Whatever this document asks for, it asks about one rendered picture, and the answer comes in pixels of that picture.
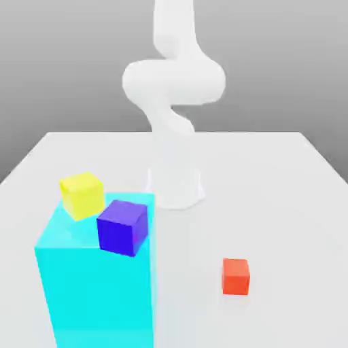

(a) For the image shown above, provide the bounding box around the small blue cube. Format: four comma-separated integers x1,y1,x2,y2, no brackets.
96,199,150,258

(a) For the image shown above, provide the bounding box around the small yellow cube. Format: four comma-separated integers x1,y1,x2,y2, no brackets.
58,171,106,222

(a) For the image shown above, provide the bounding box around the small orange cube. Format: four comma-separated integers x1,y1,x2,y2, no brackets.
222,258,251,296

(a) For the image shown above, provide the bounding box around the large cyan box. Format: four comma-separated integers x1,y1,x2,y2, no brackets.
34,192,156,348

